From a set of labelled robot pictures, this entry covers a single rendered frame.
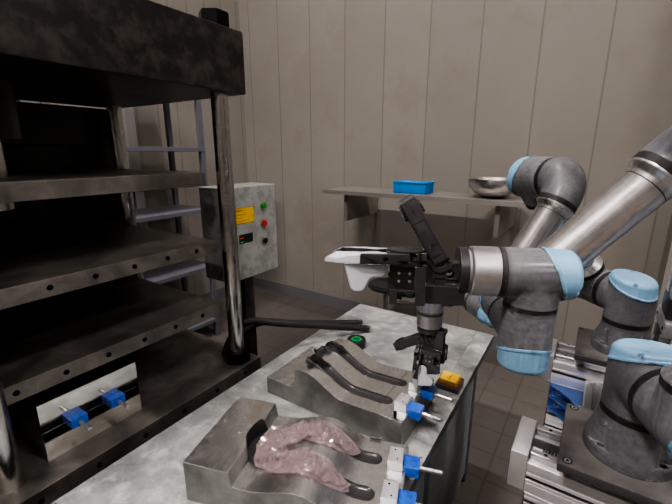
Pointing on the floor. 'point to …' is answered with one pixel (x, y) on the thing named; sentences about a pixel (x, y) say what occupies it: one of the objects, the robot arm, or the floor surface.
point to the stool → (380, 289)
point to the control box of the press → (259, 201)
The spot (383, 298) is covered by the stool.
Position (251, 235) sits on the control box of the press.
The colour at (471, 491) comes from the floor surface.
